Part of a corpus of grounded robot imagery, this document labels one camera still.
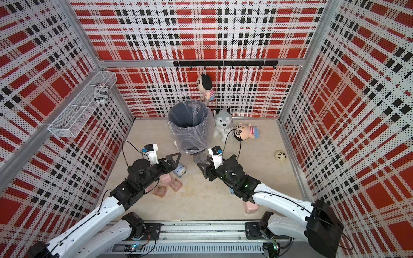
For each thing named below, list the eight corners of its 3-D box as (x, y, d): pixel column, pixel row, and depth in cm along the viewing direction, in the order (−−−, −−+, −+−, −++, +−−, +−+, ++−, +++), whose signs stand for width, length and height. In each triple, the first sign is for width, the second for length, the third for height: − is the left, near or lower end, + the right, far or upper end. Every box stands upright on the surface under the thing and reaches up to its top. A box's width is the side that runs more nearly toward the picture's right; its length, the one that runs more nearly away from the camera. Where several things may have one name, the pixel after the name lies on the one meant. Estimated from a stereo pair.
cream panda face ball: (275, 162, 99) (277, 158, 96) (273, 153, 103) (275, 150, 100) (285, 162, 99) (287, 158, 96) (282, 153, 103) (284, 150, 100)
